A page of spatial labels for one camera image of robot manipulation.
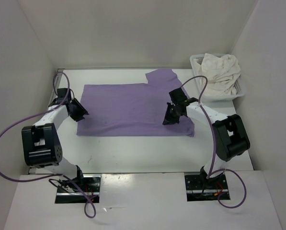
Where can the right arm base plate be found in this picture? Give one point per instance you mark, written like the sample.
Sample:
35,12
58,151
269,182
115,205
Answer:
197,191

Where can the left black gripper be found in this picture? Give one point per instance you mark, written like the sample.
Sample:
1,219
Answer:
82,110

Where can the purple t shirt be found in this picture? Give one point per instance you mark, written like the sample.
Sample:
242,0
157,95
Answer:
132,110

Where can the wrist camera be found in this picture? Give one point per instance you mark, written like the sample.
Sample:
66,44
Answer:
63,96
177,96

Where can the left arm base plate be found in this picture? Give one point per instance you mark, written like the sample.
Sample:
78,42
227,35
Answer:
67,193

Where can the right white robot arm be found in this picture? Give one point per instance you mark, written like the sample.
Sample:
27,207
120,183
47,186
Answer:
229,136

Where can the white t shirt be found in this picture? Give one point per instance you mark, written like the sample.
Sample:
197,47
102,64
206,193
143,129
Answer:
221,72

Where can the white plastic laundry basket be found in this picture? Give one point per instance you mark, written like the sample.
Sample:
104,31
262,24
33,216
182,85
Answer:
238,84

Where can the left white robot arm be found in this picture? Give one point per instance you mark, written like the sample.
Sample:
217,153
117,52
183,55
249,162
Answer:
41,144

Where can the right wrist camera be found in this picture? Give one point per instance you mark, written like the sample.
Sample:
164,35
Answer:
177,96

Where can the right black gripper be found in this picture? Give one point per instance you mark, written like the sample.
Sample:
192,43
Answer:
168,119

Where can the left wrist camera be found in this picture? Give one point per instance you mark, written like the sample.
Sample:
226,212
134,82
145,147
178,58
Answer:
63,96

